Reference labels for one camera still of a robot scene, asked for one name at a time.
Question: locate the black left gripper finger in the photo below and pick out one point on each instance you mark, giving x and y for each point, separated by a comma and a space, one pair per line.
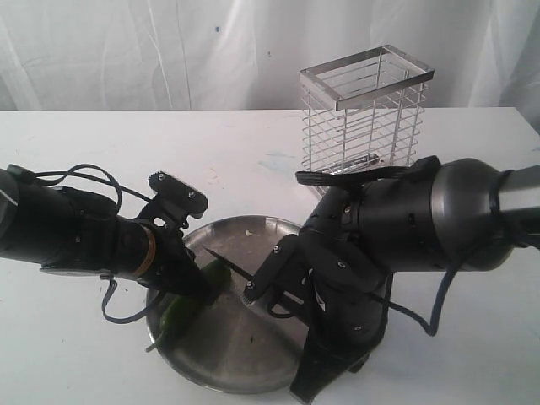
184, 277

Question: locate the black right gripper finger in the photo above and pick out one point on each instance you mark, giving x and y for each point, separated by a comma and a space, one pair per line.
318, 368

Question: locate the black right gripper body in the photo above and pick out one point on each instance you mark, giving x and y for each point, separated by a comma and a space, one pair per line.
344, 303

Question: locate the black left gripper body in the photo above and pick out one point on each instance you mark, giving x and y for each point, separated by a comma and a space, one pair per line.
169, 244

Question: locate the green cucumber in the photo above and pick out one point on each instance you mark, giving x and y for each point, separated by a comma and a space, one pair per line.
182, 311

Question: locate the black knife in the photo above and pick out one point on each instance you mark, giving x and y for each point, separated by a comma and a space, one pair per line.
229, 264

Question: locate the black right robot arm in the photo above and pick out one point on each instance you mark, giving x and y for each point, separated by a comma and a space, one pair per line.
460, 216

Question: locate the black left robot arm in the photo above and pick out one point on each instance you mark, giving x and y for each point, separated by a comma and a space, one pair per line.
66, 230

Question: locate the round steel plate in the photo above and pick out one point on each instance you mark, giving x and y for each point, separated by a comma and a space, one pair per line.
231, 346

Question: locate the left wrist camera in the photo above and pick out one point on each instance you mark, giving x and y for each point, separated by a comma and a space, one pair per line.
173, 202

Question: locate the chrome wire utensil holder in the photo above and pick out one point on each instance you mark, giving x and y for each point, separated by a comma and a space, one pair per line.
363, 111

